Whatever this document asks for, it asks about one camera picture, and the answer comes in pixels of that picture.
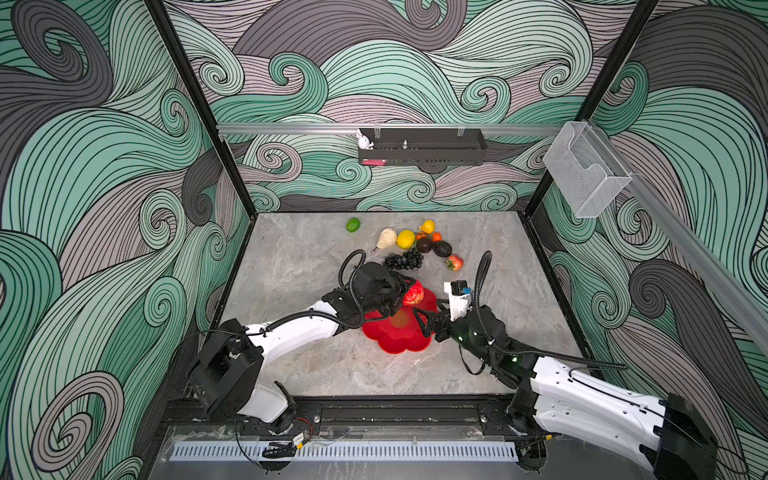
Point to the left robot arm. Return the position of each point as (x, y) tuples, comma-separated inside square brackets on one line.
[(224, 375)]

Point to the red flower-shaped bowl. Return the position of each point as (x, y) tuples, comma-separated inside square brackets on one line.
[(400, 332)]

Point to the dark avocado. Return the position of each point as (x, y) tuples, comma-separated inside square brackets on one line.
[(442, 248)]

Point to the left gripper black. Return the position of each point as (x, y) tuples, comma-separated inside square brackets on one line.
[(396, 289)]

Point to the aluminium rail right wall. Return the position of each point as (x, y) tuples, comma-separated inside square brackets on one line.
[(679, 208)]

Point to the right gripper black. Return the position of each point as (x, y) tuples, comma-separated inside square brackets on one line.
[(445, 319)]

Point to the black wall shelf tray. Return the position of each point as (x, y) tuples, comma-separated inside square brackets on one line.
[(425, 147)]

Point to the white perforated cable duct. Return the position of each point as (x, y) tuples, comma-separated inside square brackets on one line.
[(356, 450)]

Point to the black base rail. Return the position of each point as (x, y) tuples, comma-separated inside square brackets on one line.
[(329, 415)]

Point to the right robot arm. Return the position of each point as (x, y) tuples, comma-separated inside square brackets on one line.
[(556, 395)]

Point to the white rabbit figurine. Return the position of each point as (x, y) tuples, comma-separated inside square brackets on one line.
[(364, 143)]

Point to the red apple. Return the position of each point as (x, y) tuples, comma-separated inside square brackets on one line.
[(414, 295)]

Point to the clear plastic wall bin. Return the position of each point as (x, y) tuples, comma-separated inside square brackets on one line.
[(587, 169)]

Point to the green lime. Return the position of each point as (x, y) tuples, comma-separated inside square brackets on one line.
[(353, 225)]

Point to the black grape bunch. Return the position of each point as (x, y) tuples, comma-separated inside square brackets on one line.
[(410, 260)]

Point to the yellow lemon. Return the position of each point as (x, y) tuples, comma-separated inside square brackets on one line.
[(405, 239)]

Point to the small yellow citrus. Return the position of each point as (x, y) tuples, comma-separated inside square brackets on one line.
[(427, 227)]

